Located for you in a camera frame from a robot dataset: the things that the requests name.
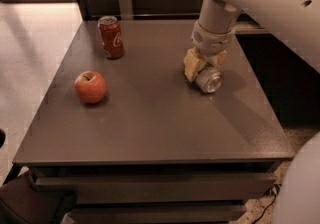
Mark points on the grey drawer cabinet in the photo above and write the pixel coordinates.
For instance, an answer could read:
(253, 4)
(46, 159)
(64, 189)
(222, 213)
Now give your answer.
(155, 149)

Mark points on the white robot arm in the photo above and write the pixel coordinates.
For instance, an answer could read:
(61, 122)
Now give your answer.
(296, 23)

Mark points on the silver 7up can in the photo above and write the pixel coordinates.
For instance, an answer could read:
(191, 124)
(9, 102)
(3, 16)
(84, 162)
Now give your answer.
(209, 80)

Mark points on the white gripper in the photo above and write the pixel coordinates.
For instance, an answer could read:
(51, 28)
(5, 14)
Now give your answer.
(211, 42)

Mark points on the left metal bracket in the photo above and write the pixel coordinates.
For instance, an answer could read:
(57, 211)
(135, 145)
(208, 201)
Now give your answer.
(126, 9)

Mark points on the red apple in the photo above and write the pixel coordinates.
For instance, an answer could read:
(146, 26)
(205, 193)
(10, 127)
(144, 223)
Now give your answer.
(91, 87)

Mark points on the red cola can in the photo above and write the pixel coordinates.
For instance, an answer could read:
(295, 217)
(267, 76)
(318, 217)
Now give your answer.
(110, 33)

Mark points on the metal wall rail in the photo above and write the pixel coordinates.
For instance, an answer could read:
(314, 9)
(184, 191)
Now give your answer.
(166, 16)

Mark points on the dark chair seat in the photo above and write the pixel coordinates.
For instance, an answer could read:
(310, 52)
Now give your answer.
(22, 202)

